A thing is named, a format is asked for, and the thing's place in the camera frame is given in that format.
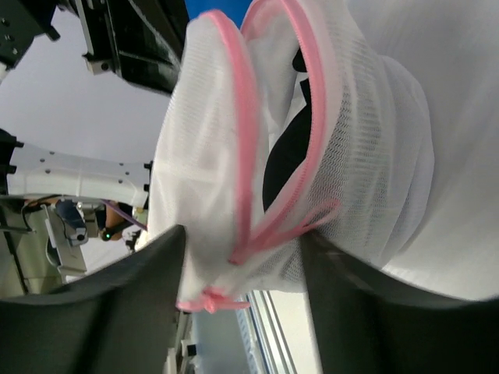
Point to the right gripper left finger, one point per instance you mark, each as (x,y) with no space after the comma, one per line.
(116,320)

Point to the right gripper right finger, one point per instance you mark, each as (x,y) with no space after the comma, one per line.
(366,321)

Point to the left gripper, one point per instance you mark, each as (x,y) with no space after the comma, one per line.
(141,41)

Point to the white mesh laundry bag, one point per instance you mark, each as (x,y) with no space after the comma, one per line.
(366,176)

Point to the black bra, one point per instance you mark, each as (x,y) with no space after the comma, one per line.
(290,149)

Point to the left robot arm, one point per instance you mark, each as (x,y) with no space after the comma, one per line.
(28,171)

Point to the blue plastic bin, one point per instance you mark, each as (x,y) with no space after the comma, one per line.
(233,9)

